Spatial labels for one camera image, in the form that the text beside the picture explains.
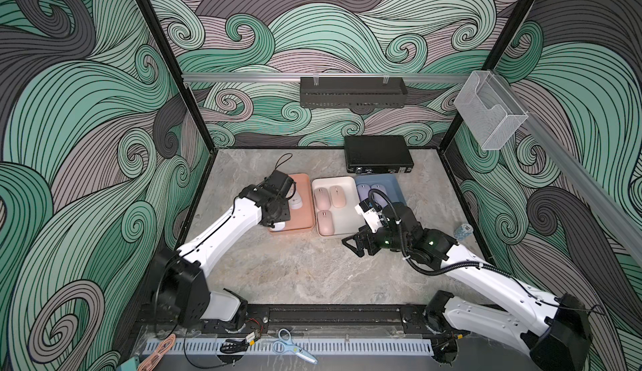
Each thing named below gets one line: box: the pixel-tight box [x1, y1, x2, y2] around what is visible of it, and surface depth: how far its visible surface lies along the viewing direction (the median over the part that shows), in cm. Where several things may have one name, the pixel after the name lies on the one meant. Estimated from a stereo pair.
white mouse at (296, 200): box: [285, 183, 304, 210], surface depth 100 cm
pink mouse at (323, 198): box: [314, 187, 332, 211], surface depth 100 cm
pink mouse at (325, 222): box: [316, 209, 335, 237], surface depth 94 cm
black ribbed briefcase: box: [344, 134, 414, 174], surface depth 113 cm
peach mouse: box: [329, 185, 347, 209], surface depth 103 cm
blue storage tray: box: [355, 173, 407, 208], surface depth 108 cm
